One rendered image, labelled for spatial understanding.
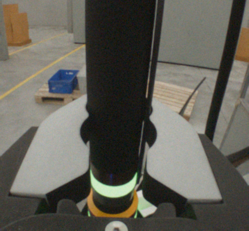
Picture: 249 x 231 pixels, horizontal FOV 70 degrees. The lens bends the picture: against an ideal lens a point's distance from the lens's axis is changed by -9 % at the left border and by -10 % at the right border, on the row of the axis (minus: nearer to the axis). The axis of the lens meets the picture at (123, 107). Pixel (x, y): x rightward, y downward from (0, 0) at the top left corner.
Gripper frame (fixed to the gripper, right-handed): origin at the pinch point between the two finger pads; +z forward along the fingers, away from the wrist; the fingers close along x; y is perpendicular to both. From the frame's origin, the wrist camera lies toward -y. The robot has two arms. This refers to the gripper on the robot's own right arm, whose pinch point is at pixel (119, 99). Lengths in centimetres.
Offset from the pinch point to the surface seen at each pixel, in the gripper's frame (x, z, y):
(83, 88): -56, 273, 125
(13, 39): -417, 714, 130
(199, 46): 217, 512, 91
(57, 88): -99, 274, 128
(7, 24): -440, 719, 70
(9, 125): -153, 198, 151
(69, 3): -260, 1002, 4
